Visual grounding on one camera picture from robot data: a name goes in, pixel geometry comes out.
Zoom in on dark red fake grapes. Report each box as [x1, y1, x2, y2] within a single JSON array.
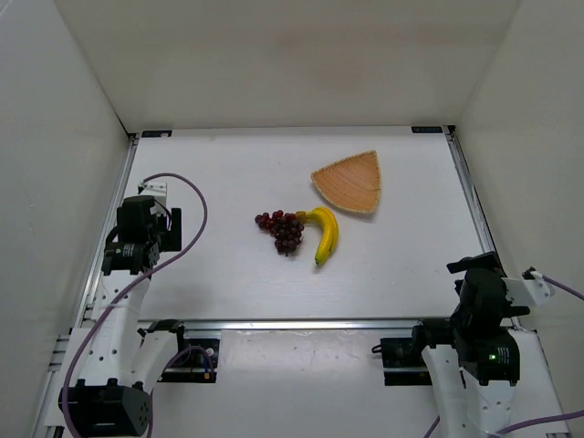
[[255, 210, 305, 256]]

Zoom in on yellow fake banana bunch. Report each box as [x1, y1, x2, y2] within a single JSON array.
[[296, 207, 339, 266]]

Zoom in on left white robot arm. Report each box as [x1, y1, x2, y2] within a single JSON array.
[[58, 194, 182, 437]]

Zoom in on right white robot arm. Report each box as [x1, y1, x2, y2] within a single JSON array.
[[412, 252, 530, 437]]

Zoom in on woven triangular fruit basket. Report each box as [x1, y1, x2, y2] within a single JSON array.
[[310, 151, 381, 214]]

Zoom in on left black corner label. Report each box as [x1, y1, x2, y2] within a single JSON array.
[[141, 130, 172, 138]]

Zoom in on black corner label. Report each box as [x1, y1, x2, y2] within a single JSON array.
[[411, 126, 443, 134], [141, 130, 172, 138]]

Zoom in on right black corner label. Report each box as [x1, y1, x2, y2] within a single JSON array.
[[411, 126, 443, 134]]

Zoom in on right aluminium side rail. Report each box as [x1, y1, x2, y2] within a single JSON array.
[[446, 125, 524, 332]]

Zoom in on aluminium side rail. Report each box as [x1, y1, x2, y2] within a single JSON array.
[[30, 132, 141, 437], [446, 125, 524, 332]]

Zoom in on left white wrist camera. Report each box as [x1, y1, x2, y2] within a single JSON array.
[[138, 181, 168, 206]]

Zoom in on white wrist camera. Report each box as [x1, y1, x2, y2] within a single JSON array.
[[138, 181, 168, 206], [503, 269, 555, 308]]

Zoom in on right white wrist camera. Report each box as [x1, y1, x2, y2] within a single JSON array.
[[503, 269, 555, 308]]

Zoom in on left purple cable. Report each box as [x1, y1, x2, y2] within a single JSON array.
[[62, 172, 209, 438]]

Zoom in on purple cable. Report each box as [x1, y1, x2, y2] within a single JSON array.
[[422, 276, 584, 438], [62, 172, 209, 438]]

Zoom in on left aluminium side rail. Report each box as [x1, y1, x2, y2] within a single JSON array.
[[30, 132, 141, 437]]

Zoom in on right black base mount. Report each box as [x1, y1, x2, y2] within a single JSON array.
[[370, 324, 432, 387]]

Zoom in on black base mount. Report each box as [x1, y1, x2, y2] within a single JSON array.
[[370, 324, 432, 387], [158, 330, 221, 384]]

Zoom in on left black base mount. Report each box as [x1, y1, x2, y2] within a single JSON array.
[[158, 330, 221, 384]]

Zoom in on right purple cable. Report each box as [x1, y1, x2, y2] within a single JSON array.
[[422, 276, 584, 438]]

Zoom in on front aluminium rail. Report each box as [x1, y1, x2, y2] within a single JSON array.
[[136, 318, 451, 332]]

